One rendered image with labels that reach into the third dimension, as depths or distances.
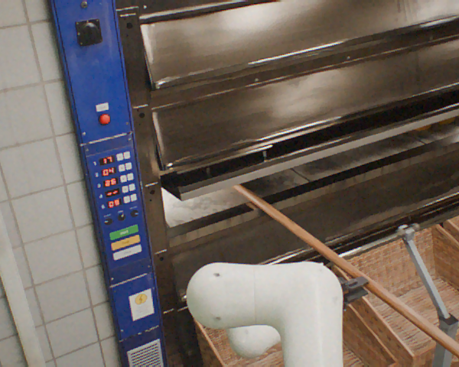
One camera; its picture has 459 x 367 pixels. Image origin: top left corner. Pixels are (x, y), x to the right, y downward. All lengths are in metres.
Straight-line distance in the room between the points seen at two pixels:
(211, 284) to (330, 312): 0.21
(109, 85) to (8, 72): 0.25
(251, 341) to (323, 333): 0.49
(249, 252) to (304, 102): 0.58
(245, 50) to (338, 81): 0.42
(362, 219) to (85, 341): 1.15
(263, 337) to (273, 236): 0.74
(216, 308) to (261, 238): 1.12
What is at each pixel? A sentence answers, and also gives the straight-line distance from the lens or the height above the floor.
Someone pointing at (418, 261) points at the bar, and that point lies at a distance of 2.01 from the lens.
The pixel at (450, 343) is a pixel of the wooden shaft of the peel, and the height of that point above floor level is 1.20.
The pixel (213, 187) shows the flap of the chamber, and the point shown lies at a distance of 1.74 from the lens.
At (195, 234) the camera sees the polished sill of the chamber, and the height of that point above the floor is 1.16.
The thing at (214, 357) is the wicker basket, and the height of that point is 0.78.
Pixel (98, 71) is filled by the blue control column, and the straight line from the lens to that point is 1.60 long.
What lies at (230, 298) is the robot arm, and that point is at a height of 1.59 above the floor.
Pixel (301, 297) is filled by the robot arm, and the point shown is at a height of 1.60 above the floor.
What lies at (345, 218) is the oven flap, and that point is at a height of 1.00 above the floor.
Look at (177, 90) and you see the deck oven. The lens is 1.73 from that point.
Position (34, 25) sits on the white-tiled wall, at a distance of 1.57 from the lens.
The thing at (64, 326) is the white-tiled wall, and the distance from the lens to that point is 2.00.
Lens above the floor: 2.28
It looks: 30 degrees down
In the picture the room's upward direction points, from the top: 3 degrees counter-clockwise
